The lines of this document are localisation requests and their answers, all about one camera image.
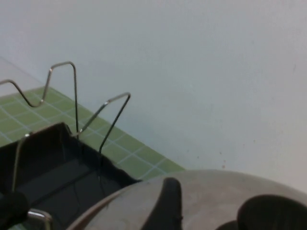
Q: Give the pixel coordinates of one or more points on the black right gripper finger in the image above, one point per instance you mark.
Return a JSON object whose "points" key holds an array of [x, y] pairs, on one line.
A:
{"points": [[165, 208]]}

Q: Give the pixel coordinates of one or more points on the steel pot lid black knob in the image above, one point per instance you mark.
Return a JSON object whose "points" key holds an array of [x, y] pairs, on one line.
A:
{"points": [[208, 191]]}

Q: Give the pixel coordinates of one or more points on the green checked tablecloth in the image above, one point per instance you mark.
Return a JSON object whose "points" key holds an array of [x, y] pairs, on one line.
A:
{"points": [[134, 148]]}

